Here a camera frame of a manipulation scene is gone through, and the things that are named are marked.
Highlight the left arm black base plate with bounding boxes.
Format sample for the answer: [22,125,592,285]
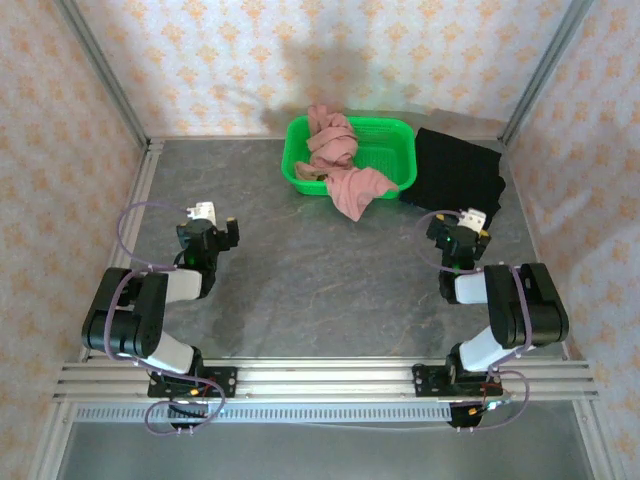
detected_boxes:
[147,366,238,400]

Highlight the right base power wires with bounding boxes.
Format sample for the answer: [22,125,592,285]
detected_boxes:
[467,382,516,419]

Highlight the aluminium frame leg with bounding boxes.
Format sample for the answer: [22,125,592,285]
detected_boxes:
[29,399,76,480]
[572,399,616,480]

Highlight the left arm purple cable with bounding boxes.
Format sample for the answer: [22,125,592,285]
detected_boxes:
[102,201,226,437]

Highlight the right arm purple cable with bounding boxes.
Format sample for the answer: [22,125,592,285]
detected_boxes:
[416,209,532,432]

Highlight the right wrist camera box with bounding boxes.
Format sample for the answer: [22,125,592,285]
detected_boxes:
[458,207,488,234]

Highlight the aluminium frame post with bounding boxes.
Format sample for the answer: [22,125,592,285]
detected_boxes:
[54,0,151,146]
[499,0,594,146]

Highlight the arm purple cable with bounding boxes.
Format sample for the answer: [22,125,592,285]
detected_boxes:
[416,209,532,432]
[102,201,226,437]

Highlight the base power wires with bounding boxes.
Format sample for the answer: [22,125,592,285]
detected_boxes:
[169,379,221,419]
[467,382,516,419]

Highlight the black folded t-shirt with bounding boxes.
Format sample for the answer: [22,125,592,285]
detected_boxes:
[398,127,507,231]

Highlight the pink printed t-shirt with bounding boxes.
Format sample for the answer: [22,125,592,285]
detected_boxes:
[293,103,401,223]

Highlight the aluminium side rail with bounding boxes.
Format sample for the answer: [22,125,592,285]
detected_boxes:
[79,139,164,361]

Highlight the slotted grey cable duct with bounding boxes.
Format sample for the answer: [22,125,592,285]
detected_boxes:
[74,403,454,425]

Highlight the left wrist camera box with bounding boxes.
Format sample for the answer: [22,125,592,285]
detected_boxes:
[187,201,218,226]

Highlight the wide aluminium mounting beam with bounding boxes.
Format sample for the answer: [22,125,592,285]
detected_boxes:
[52,360,599,401]

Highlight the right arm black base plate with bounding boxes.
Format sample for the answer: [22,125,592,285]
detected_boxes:
[412,363,504,400]

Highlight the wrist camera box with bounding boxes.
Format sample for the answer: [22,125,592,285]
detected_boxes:
[458,207,488,234]
[187,201,218,226]

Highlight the left base power wires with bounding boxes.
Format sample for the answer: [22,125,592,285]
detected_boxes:
[169,379,221,419]

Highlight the green plastic basket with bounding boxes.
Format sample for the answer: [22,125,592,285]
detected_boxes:
[281,115,419,197]

